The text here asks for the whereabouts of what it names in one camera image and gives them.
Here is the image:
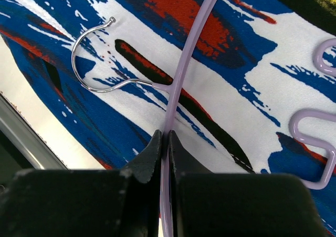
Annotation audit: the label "aluminium mounting rail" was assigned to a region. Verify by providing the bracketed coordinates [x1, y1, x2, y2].
[1, 95, 67, 169]

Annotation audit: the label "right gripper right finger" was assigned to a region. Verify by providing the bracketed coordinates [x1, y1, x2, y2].
[168, 131, 327, 236]

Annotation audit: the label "blue patterned trousers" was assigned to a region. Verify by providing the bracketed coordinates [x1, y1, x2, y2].
[0, 0, 336, 236]

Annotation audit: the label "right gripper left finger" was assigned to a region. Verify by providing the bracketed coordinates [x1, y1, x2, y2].
[1, 130, 162, 236]

